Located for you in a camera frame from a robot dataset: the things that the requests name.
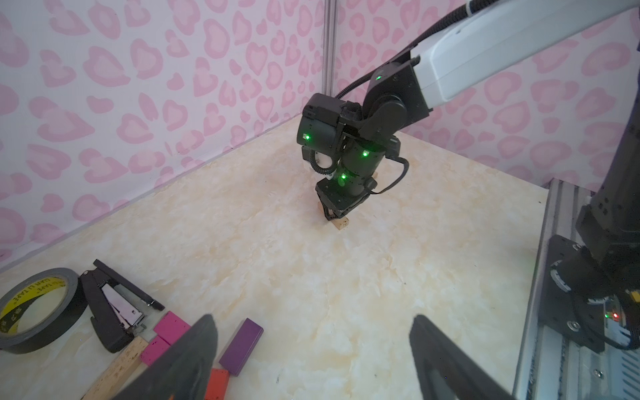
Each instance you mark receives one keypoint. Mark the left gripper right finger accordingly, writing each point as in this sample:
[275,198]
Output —
[444,371]

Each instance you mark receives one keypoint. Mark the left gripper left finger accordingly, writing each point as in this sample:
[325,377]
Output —
[183,372]

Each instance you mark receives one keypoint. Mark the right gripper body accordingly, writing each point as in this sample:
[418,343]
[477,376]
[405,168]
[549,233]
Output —
[345,194]

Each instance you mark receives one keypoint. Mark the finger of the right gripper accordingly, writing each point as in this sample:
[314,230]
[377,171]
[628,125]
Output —
[329,213]

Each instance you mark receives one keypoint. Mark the wooden block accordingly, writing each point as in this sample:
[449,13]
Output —
[118,372]
[340,223]

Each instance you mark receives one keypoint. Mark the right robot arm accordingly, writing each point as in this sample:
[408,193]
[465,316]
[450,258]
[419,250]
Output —
[345,141]

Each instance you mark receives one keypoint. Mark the magenta block upper left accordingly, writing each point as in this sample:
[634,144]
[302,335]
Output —
[155,349]

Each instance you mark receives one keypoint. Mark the magenta block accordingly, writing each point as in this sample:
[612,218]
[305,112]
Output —
[171,328]
[155,349]

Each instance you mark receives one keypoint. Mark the red block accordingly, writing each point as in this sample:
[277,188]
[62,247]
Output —
[217,384]

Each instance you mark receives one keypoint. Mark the magenta block upper right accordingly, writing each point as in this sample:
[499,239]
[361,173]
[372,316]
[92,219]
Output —
[171,328]

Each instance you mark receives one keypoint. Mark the purple block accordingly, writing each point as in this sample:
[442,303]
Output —
[241,347]

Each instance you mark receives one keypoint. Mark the wooden block top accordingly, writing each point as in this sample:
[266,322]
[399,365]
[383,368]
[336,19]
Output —
[118,372]

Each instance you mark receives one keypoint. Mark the black stapler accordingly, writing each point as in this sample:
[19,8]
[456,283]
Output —
[115,319]

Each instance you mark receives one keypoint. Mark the black tape roll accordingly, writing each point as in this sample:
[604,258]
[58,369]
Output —
[40,309]

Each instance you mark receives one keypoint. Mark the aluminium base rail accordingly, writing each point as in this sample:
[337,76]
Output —
[581,335]

